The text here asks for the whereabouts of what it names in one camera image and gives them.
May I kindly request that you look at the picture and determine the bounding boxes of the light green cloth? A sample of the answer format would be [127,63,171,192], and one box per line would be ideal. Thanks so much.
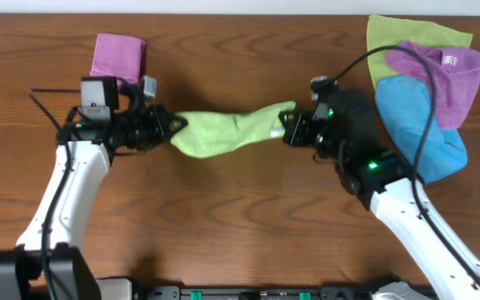
[171,101,296,158]

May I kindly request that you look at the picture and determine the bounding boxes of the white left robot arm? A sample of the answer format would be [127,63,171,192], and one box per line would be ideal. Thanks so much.
[0,104,188,300]

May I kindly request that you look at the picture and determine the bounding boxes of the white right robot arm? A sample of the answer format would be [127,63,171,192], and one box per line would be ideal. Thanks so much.
[278,91,480,299]

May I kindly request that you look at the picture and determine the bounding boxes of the blue cloth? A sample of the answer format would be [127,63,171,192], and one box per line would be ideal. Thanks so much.
[375,75,468,183]

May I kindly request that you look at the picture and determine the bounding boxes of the folded pink cloth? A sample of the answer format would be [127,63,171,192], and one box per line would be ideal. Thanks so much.
[90,33,146,84]

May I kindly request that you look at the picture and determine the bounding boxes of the large green cloth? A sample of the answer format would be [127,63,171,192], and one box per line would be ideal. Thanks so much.
[366,14,473,91]

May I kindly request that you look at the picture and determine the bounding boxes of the purple cloth with tag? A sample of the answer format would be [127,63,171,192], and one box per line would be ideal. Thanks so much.
[401,41,480,129]

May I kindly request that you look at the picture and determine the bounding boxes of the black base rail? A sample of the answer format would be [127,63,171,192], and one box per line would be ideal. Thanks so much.
[97,274,437,300]

